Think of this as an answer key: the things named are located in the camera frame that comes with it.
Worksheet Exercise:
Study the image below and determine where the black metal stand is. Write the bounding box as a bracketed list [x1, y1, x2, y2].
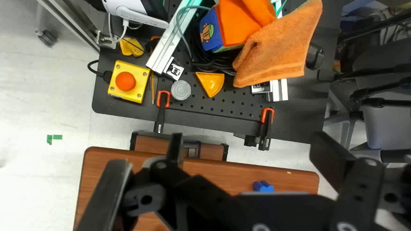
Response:
[319, 0, 411, 148]

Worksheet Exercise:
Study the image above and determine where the yellow wedge block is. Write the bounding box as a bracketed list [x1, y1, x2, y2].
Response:
[195, 70, 227, 98]

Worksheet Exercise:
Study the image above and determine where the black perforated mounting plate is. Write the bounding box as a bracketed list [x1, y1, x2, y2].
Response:
[92, 24, 337, 143]

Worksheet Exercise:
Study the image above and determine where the small blue toy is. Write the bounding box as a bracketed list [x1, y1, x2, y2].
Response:
[252, 179, 277, 195]

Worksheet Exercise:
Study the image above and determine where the grey metal frame leg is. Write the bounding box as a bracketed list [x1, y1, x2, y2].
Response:
[35, 0, 103, 52]

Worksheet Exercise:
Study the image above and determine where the orange black bar clamp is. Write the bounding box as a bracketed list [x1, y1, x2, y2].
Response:
[153, 88, 173, 134]
[245, 106, 277, 151]

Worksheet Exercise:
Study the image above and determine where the yellow emergency stop button box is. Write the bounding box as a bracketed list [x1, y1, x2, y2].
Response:
[107, 59, 152, 105]

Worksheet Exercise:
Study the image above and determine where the black emergency stop cable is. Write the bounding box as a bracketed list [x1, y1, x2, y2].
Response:
[87, 59, 114, 83]

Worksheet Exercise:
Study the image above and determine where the grey plastic bin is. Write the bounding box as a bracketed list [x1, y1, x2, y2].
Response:
[360, 96, 411, 150]

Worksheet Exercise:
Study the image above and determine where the grey caster wheel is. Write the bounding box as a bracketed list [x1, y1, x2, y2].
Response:
[37, 28, 58, 47]

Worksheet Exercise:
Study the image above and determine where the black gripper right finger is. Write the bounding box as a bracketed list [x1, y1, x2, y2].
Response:
[310, 129, 411, 231]

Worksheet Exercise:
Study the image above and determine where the short aluminium extrusion with tag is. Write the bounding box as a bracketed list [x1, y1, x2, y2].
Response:
[251, 78, 291, 102]

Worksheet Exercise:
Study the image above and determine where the long aluminium extrusion with tag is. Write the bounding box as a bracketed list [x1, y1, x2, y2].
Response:
[146, 0, 207, 82]

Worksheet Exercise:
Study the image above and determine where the blue orange soft cube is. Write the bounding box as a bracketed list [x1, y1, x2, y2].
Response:
[198, 0, 278, 54]

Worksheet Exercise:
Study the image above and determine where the white cable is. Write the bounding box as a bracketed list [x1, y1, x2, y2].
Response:
[97, 11, 132, 50]

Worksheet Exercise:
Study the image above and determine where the grey round disc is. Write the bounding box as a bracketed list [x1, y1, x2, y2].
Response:
[170, 79, 193, 102]

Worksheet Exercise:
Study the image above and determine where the yellow plastic piece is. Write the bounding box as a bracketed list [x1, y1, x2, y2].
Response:
[119, 36, 147, 59]

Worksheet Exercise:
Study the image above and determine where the wooden board with black frame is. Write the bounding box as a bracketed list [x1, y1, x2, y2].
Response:
[129, 129, 230, 163]

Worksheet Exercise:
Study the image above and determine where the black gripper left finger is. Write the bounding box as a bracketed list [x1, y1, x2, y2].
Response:
[76, 132, 242, 231]

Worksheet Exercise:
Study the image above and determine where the white plastic device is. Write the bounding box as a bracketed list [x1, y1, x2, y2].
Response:
[102, 0, 171, 30]

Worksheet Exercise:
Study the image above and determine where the orange cloth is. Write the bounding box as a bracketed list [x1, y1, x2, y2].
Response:
[232, 0, 324, 89]

